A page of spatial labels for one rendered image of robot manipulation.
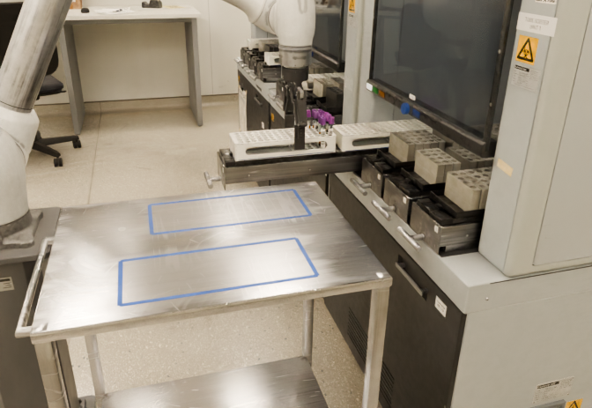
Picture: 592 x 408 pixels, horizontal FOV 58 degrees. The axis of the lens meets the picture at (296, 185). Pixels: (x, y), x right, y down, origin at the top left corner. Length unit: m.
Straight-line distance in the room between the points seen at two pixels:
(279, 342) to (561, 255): 1.17
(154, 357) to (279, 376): 0.66
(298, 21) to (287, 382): 0.96
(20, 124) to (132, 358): 0.96
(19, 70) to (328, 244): 0.90
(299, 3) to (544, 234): 0.80
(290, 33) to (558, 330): 0.97
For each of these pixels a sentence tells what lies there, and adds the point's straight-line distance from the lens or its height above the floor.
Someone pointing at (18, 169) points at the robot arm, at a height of 0.87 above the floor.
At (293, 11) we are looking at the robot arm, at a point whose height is 1.21.
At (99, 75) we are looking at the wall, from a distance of 5.03.
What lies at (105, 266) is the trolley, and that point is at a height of 0.82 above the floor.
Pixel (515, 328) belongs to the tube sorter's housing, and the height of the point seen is 0.60.
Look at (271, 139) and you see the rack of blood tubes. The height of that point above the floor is 0.86.
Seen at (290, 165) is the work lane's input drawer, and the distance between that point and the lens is 1.51.
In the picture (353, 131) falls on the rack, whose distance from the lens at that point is 1.60.
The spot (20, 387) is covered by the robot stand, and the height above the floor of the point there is 0.29.
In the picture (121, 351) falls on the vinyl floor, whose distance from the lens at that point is 2.14.
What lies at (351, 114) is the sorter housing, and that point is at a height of 0.84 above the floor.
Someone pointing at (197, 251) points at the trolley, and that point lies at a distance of 1.05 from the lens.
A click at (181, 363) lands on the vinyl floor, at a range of 2.04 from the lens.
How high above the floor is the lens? 1.36
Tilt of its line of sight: 24 degrees down
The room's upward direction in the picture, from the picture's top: 1 degrees clockwise
